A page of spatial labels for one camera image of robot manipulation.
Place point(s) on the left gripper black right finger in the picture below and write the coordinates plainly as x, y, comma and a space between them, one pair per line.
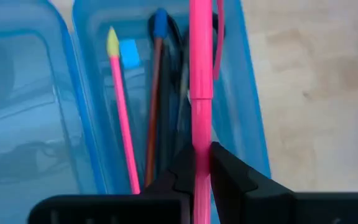
244, 202

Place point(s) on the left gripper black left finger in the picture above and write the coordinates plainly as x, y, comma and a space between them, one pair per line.
104, 211

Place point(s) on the pink pencil yellow eraser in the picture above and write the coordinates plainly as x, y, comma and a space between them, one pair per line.
123, 118

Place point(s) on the black pen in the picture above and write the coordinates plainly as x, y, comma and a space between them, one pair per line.
168, 124

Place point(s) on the brown pencil blue eraser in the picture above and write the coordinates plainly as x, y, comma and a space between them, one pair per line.
154, 109

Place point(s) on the pink highlighter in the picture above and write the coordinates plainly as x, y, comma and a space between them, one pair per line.
200, 62

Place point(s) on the translucent blue supply box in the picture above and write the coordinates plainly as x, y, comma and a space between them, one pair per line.
42, 93

